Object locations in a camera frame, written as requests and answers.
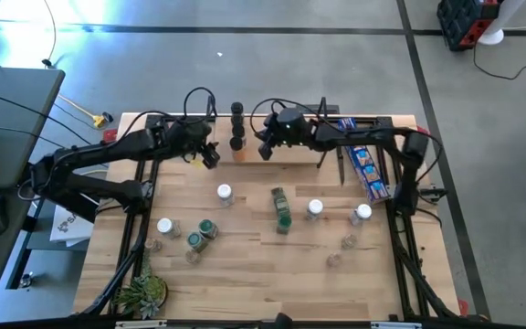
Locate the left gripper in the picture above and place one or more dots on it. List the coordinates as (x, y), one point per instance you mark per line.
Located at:
(190, 137)

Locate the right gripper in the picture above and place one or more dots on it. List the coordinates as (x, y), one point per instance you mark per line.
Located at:
(290, 128)

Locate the black-cap purple-label spice jar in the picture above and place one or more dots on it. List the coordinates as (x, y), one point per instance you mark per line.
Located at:
(238, 131)

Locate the black-cap red spice jar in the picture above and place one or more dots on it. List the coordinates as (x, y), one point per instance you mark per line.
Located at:
(238, 119)

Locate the black-cap dark spice jar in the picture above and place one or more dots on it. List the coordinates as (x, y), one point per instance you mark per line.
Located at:
(237, 108)

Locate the green-cap spice jar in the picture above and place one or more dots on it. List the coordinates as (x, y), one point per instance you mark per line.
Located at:
(195, 239)
(281, 203)
(207, 227)
(284, 223)

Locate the small clear glass jar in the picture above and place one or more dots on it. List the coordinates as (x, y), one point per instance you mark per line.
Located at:
(153, 245)
(193, 257)
(334, 260)
(349, 241)

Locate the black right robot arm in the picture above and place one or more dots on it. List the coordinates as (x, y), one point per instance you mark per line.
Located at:
(359, 135)

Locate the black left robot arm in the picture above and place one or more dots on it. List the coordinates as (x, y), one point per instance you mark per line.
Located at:
(108, 146)

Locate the black kitchen knife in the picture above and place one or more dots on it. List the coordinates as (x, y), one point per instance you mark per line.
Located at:
(340, 169)

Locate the red corner pad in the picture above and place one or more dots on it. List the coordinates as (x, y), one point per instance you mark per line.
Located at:
(462, 307)
(109, 135)
(423, 130)

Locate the black power plug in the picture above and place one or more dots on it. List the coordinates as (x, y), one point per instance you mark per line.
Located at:
(108, 117)

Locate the blue plastic wrap box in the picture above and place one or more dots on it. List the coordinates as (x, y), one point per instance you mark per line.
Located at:
(368, 176)

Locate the white printed paper sheet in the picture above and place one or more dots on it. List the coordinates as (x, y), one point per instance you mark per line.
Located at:
(69, 226)

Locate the potted succulent plant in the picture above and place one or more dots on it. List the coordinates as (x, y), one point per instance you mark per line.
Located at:
(146, 292)

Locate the dark grey desk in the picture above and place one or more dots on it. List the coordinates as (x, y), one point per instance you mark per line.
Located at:
(12, 114)

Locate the black and red tool crate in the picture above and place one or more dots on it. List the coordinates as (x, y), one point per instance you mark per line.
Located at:
(461, 20)

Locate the small metal floor fitting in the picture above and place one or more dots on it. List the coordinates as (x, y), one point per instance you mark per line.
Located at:
(25, 279)

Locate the white tower device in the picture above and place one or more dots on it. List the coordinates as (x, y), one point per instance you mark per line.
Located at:
(491, 36)

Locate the black action camera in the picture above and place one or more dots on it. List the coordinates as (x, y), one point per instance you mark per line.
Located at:
(283, 321)

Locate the silver aluminium bracket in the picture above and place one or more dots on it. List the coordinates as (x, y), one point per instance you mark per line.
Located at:
(395, 325)
(139, 324)

